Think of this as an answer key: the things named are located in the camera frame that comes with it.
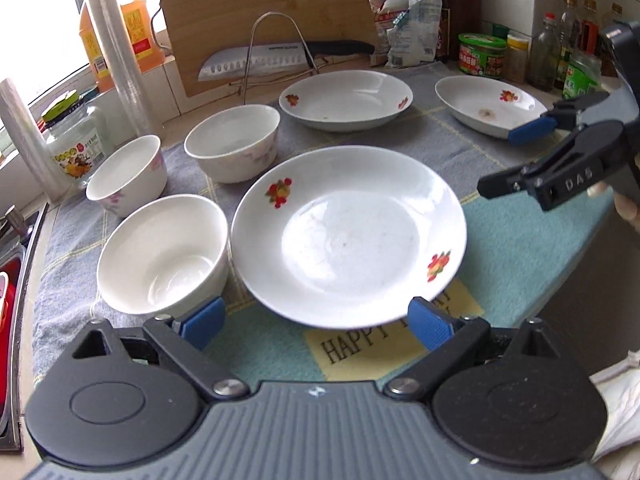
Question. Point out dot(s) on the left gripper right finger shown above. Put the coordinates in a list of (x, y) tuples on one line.
[(500, 391)]

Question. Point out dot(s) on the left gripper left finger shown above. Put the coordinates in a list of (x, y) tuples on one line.
[(140, 389)]

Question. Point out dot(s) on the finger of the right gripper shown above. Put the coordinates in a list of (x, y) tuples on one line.
[(587, 156), (563, 116)]

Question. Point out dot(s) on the stained white fruit plate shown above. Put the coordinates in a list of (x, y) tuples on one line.
[(488, 106)]

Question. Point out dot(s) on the white bowl pink flowers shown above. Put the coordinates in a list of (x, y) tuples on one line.
[(169, 256)]

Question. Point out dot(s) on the white sleeve forearm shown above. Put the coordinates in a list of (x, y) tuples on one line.
[(618, 385)]

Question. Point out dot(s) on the right hand white glove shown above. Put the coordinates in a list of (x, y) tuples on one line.
[(626, 208)]

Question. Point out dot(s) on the green label jar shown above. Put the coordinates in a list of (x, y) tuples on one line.
[(583, 75)]

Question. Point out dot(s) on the clear glass oil bottle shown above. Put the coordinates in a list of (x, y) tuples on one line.
[(544, 55)]

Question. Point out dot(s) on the yellow lid spice jar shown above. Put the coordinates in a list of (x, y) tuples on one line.
[(516, 58)]

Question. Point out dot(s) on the green lid sauce jar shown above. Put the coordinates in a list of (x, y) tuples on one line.
[(481, 55)]

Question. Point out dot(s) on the grey teal table mat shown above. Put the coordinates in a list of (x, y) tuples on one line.
[(517, 257)]

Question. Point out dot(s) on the white plastic food bag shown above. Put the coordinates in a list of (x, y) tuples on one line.
[(407, 31)]

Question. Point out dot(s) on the stainless steel sink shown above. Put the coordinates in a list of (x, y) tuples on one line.
[(17, 255)]

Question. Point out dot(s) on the white plastic bag roll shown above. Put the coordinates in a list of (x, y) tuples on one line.
[(27, 138)]

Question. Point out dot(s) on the glass jar peach label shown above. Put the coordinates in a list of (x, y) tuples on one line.
[(77, 135)]

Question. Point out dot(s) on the clear cling film roll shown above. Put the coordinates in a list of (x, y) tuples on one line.
[(109, 26)]

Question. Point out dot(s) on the bamboo cutting board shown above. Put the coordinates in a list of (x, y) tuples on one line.
[(199, 28)]

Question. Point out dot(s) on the orange cooking wine jug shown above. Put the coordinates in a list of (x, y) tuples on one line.
[(139, 29)]

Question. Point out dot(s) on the steel kitchen knife black handle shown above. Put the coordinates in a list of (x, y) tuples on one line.
[(276, 58)]

